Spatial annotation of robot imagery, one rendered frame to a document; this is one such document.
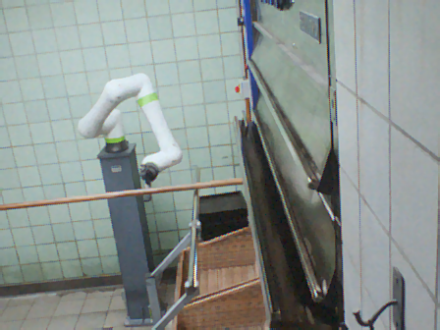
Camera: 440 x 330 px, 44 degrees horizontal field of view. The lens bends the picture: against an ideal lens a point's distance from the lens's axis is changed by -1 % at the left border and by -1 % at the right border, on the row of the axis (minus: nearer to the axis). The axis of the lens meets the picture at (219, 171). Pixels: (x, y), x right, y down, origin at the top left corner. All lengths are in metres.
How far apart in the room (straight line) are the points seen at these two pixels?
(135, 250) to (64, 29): 1.51
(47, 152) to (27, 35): 0.80
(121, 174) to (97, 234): 0.90
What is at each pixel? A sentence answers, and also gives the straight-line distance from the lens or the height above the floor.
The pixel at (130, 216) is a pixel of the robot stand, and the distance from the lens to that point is 3.49.
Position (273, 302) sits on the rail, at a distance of 1.24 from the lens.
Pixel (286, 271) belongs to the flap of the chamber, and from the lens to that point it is 1.42.
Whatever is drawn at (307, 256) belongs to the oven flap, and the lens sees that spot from 1.36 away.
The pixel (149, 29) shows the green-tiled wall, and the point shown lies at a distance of 3.73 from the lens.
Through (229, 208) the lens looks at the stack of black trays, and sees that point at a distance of 3.16.
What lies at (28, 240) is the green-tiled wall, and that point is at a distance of 4.33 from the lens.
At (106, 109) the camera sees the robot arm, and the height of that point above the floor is 1.52.
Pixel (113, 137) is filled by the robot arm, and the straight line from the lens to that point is 3.36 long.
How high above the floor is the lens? 2.12
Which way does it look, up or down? 19 degrees down
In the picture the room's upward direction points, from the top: 7 degrees counter-clockwise
